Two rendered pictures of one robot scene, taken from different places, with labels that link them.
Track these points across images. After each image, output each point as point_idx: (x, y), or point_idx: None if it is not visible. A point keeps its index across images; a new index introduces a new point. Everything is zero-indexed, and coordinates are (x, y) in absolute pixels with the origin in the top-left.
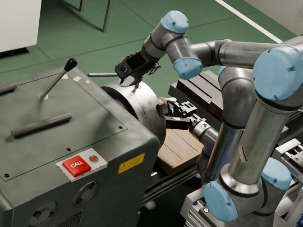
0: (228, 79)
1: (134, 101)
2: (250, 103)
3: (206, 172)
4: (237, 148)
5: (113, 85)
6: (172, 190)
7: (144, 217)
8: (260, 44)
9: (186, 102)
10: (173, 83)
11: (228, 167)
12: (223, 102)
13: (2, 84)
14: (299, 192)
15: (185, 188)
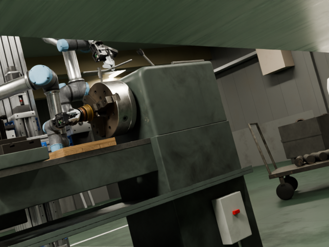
0: (52, 70)
1: None
2: None
3: (66, 131)
4: (78, 66)
5: (116, 80)
6: (66, 223)
7: (100, 211)
8: None
9: (60, 112)
10: (42, 147)
11: (80, 77)
12: (58, 81)
13: (179, 63)
14: (35, 113)
15: (52, 228)
